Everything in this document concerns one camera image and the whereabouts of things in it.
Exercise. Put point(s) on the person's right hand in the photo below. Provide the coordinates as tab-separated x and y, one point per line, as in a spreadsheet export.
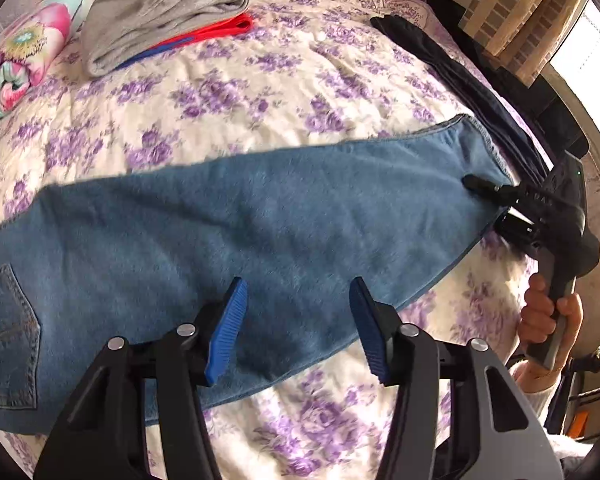
534	327

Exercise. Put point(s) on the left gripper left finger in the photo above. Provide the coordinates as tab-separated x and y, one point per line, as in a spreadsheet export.
100	433

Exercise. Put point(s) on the red folded garment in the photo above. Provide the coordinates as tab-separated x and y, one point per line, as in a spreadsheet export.
240	24

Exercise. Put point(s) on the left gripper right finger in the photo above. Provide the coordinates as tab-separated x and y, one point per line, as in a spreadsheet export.
458	412

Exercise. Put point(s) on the dark navy folded pants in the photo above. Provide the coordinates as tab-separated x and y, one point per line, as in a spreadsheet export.
489	110

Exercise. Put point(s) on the grey folded sweatpants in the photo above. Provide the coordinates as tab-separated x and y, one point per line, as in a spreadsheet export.
116	30

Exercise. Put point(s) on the blue denim jeans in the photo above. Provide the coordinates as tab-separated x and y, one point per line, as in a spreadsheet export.
137	255

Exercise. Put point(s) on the beige checked curtain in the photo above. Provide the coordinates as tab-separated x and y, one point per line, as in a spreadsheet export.
520	36

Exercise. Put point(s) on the colourful floral folded quilt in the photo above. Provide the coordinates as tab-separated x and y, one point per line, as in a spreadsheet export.
30	44

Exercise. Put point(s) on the white sleeved right forearm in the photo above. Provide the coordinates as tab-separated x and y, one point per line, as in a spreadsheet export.
539	397

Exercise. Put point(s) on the purple floral bedsheet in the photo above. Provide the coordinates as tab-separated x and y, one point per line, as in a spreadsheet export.
310	71

